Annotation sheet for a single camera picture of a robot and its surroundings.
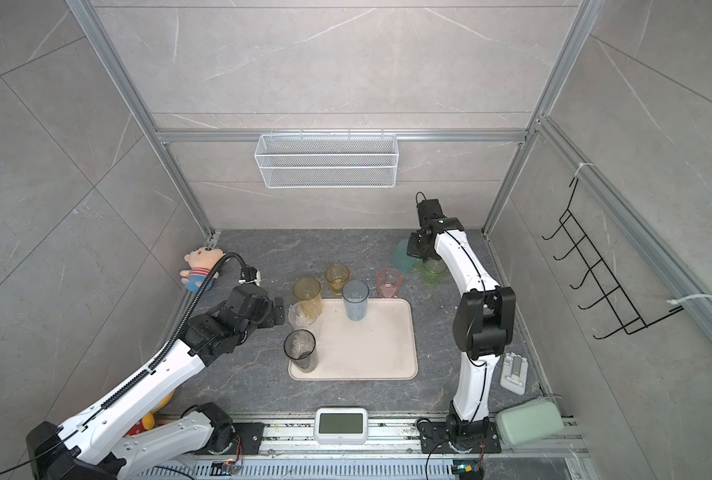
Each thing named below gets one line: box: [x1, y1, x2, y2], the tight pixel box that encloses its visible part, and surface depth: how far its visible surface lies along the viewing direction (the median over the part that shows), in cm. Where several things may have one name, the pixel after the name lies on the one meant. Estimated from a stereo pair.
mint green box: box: [495, 398, 564, 447], surface depth 77 cm
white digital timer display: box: [314, 408, 369, 445], surface depth 74 cm
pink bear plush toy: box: [180, 247, 226, 293], surface depth 103 cm
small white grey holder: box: [500, 352, 528, 395], surface depth 83 cm
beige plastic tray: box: [288, 298, 419, 381], surface depth 92 cm
